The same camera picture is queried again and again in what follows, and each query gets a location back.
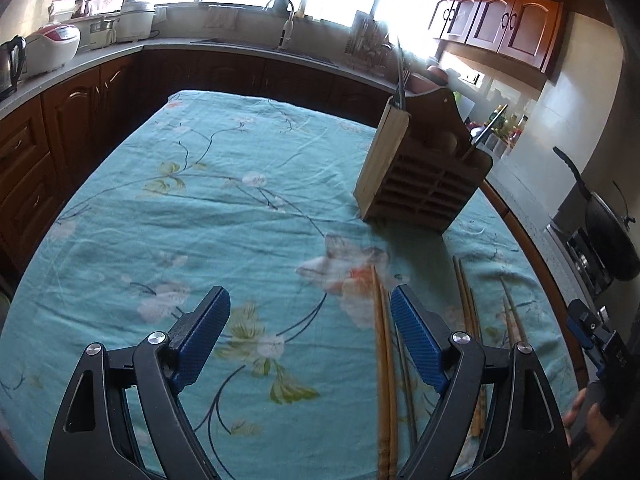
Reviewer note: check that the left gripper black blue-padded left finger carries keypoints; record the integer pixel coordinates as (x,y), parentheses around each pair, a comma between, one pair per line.
(93,437)

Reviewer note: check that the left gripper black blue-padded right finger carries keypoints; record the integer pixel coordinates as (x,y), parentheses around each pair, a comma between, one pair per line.
(524,437)

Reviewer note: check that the brown wooden chopstick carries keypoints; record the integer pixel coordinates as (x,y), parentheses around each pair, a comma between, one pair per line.
(472,327)

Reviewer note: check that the light wooden chopstick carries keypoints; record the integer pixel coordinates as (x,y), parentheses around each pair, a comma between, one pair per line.
(381,374)

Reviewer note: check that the person's right hand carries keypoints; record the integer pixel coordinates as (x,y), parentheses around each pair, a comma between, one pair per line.
(585,422)

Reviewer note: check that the brown chopstick far right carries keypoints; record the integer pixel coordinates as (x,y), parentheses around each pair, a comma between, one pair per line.
(514,326)

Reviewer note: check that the dark thin chopstick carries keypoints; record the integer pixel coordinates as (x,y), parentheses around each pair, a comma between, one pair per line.
(408,390)

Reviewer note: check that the condiment bottles group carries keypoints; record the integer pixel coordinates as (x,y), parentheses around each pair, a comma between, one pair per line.
(504,131)

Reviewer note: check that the metal utensil in holder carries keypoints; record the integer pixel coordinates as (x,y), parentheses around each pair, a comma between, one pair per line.
(484,132)

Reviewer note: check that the wooden utensil holder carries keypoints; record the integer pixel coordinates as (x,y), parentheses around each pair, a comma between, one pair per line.
(422,167)

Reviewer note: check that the teal floral tablecloth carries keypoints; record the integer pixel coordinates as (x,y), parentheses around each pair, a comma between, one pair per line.
(254,196)

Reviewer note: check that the pink plastic basin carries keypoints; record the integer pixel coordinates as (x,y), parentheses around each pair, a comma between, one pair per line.
(433,78)

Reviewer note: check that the dark utensil in holder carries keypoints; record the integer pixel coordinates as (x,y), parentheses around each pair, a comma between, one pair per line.
(400,92)

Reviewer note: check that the white red rice cooker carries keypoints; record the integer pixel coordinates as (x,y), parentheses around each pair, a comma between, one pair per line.
(50,48)

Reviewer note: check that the black electric kettle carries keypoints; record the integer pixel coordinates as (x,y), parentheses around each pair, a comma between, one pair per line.
(12,60)

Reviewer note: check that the dish drying rack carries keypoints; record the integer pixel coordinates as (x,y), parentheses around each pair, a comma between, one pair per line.
(368,45)

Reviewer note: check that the white pot appliance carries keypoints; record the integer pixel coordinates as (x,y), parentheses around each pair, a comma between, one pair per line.
(134,21)

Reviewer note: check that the chrome sink faucet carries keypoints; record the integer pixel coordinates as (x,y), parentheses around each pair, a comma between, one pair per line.
(289,23)

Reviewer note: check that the black wok with handle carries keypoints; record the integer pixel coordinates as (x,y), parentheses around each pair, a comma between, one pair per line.
(607,231)

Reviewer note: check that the upper wooden wall cabinets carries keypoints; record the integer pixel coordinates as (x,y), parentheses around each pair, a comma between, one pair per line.
(529,32)

